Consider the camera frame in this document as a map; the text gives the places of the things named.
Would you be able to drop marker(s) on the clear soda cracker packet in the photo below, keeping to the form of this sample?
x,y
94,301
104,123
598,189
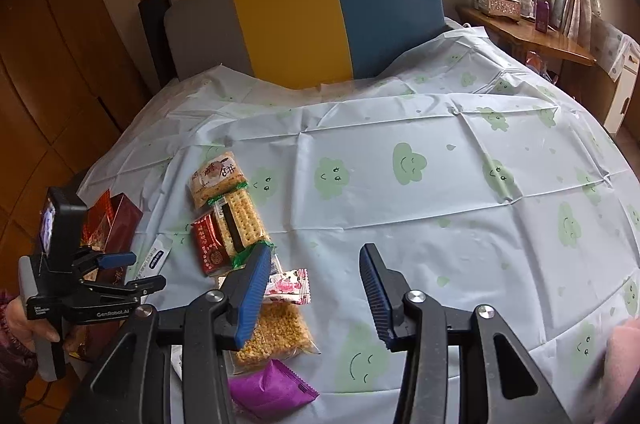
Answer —
x,y
242,216

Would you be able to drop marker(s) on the cloud printed plastic sheet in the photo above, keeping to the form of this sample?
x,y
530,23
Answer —
x,y
425,229

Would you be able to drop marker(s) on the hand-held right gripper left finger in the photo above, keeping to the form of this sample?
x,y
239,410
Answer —
x,y
252,294

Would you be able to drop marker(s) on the person's left forearm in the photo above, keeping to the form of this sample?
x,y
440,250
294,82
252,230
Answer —
x,y
12,364

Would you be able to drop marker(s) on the person's left hand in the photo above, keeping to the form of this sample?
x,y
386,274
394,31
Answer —
x,y
27,324

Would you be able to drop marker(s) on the beige rice cracker packet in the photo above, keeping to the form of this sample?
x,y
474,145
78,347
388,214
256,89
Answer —
x,y
217,176

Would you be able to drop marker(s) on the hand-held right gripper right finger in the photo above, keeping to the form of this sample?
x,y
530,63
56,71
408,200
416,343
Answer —
x,y
375,299

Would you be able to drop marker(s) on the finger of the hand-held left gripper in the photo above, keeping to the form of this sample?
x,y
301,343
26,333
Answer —
x,y
117,260
147,284

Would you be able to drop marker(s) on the white snack packet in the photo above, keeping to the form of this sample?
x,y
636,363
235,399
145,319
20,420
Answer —
x,y
177,361

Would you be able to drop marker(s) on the large red snack bag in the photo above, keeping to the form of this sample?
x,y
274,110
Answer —
x,y
100,214

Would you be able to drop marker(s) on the purple snack packet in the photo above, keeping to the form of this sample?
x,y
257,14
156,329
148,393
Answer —
x,y
270,391

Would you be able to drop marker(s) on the white and blue packet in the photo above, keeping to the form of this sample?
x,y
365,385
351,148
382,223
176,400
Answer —
x,y
156,258

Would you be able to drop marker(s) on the yellow millet crisp packet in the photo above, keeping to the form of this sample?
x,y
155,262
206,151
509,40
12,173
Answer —
x,y
280,334

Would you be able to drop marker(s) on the wooden nightstand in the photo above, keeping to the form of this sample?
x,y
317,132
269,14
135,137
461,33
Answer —
x,y
530,37

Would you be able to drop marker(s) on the grey yellow blue headboard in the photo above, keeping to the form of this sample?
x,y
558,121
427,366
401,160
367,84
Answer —
x,y
300,14

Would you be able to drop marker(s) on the pink and white candy packet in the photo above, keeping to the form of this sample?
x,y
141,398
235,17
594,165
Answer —
x,y
290,286

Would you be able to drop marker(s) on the white cabinet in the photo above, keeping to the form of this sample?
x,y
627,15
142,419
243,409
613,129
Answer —
x,y
620,94

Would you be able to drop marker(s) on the red snack packet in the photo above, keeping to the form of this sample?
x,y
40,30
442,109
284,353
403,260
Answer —
x,y
210,246

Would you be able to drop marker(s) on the red and gold tin box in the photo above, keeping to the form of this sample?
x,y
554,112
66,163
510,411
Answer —
x,y
122,229

